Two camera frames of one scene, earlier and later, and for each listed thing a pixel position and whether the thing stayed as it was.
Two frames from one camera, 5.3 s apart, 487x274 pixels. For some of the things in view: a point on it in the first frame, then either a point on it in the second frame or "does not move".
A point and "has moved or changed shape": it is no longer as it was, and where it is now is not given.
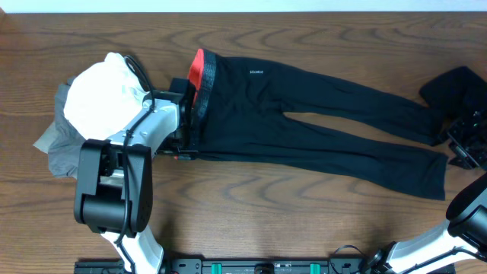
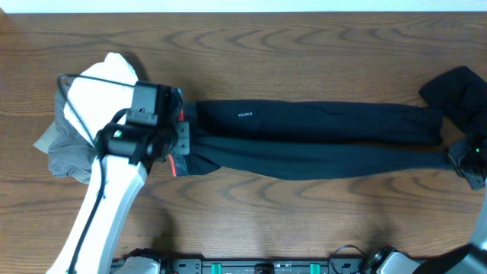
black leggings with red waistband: [256, 109] has moved or changed shape
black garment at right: [456, 93] does not move
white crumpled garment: [104, 97] does not move
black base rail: [239, 266] does not move
